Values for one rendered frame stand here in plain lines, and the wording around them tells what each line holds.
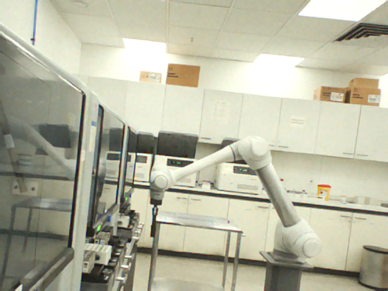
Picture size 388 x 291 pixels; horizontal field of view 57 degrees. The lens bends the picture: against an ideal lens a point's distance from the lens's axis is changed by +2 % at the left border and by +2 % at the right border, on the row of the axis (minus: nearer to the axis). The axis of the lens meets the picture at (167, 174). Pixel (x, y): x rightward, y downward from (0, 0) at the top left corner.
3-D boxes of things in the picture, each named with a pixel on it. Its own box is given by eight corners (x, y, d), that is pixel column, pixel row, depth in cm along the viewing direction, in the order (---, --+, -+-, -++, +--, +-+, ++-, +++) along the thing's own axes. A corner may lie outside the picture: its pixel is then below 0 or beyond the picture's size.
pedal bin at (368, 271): (369, 291, 405) (374, 250, 403) (351, 279, 443) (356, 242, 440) (396, 294, 405) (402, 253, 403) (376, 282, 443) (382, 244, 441)
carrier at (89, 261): (89, 265, 134) (90, 249, 133) (93, 266, 134) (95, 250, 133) (81, 276, 122) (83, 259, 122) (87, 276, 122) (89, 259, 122)
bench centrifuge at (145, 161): (104, 178, 443) (109, 127, 439) (113, 175, 504) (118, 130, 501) (148, 183, 441) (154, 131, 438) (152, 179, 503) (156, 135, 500)
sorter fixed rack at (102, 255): (29, 260, 138) (31, 244, 138) (39, 253, 148) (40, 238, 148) (106, 268, 138) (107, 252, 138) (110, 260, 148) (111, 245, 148)
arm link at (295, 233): (312, 244, 215) (332, 254, 193) (289, 256, 215) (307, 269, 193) (254, 131, 208) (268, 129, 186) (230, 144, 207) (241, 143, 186)
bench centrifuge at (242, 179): (217, 190, 443) (224, 136, 439) (212, 186, 505) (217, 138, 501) (262, 195, 443) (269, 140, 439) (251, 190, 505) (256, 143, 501)
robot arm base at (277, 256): (292, 254, 238) (292, 246, 238) (305, 265, 216) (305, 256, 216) (265, 251, 238) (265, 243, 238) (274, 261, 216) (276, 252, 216)
